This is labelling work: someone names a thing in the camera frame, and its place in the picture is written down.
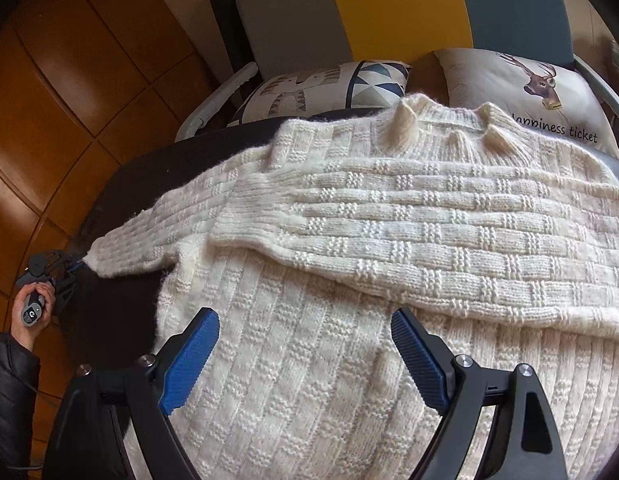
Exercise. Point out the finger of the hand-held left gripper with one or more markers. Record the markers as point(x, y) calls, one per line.
point(67, 290)
point(72, 261)

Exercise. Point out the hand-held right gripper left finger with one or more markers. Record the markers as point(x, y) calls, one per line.
point(189, 360)

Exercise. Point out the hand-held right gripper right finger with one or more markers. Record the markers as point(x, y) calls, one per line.
point(419, 360)

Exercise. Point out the cream knit sweater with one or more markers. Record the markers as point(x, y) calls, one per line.
point(369, 240)

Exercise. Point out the person's left forearm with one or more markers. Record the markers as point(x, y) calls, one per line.
point(12, 405)

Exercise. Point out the person's left hand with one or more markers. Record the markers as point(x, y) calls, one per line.
point(17, 330)

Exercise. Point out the deer print pillow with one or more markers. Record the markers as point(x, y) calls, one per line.
point(519, 100)

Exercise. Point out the geometric print pillow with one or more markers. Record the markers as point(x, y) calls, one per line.
point(314, 90)

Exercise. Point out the grey yellow blue sofa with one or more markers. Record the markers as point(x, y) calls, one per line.
point(389, 5)

